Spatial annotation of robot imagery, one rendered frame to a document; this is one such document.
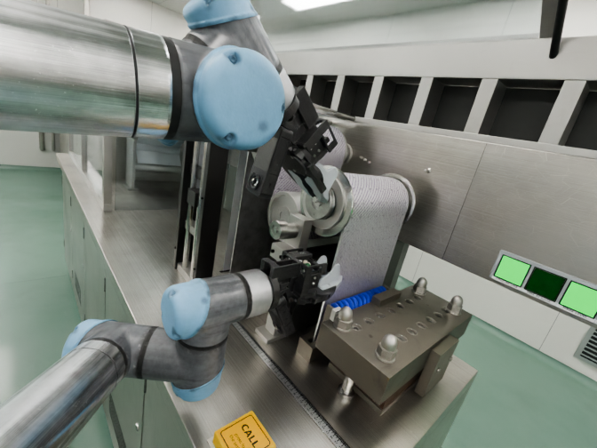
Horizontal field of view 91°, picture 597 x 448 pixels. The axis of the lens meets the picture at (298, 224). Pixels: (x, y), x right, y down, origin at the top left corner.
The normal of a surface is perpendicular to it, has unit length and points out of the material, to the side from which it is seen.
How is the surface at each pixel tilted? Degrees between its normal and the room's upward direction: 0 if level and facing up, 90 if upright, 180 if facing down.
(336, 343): 90
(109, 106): 117
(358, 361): 90
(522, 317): 90
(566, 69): 90
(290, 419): 0
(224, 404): 0
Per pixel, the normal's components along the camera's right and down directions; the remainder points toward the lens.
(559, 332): -0.74, 0.05
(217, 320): 0.65, 0.36
